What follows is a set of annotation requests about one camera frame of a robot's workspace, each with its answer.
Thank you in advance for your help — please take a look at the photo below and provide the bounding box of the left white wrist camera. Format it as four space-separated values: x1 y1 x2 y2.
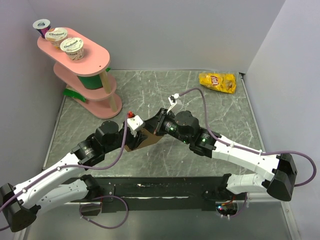
126 111 145 137

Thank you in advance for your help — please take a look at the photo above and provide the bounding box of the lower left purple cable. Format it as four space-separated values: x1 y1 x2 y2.
79 195 129 229

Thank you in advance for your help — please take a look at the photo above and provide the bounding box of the orange Chobani yogurt cup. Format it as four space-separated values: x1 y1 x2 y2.
45 27 68 49

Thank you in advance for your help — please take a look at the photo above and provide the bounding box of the brown cardboard box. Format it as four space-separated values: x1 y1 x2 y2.
124 128 163 152

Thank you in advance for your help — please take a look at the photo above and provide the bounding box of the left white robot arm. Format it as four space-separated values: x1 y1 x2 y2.
0 116 145 233

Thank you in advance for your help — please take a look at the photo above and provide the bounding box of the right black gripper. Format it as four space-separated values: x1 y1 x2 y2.
143 107 191 144

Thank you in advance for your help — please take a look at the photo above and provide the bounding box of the yellow chips bag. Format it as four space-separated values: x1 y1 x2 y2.
198 72 237 94

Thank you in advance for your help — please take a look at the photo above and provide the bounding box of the purple cable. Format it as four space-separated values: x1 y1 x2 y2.
79 195 129 229
219 194 250 221
176 87 317 187
0 124 130 232

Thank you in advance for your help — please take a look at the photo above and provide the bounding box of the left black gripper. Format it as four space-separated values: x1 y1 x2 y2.
103 119 148 154

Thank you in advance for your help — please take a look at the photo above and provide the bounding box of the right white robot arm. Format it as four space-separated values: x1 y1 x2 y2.
145 108 298 202

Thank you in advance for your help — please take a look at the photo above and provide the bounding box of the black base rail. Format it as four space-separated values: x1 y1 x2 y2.
75 174 246 213

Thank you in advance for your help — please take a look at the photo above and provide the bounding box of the pink tiered shelf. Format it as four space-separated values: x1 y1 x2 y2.
37 28 122 120

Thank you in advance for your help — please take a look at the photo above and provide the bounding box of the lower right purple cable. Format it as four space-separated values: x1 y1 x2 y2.
219 194 250 221

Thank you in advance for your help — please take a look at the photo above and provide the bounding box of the purple yogurt cup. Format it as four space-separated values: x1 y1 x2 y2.
32 18 51 39

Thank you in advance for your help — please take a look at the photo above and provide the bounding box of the white Chobani yogurt cup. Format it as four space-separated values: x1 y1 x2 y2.
60 37 85 61

